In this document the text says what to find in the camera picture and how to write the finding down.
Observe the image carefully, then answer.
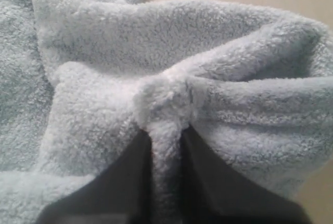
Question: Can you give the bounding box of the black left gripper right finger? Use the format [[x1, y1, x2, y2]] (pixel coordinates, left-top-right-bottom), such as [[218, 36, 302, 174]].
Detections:
[[180, 127, 311, 224]]

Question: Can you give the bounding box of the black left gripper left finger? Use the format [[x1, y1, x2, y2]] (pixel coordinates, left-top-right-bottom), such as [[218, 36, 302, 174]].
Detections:
[[36, 131, 152, 223]]

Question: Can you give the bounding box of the light blue fluffy towel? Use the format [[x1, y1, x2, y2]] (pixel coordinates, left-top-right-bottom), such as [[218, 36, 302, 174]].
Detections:
[[1, 0, 332, 223]]

